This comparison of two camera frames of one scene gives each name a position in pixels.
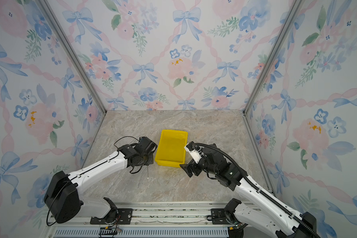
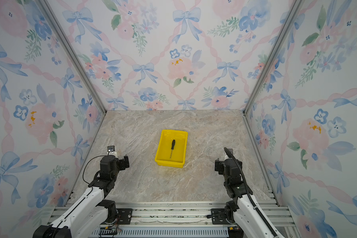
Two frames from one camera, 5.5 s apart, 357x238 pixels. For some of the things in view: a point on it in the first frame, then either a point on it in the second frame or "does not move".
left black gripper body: x=148 y=160 → x=116 y=173
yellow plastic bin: x=170 y=151 does not move
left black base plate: x=119 y=216 does not move
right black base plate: x=219 y=216 does not move
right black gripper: x=193 y=165 → x=220 y=166
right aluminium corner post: x=290 y=17 does not move
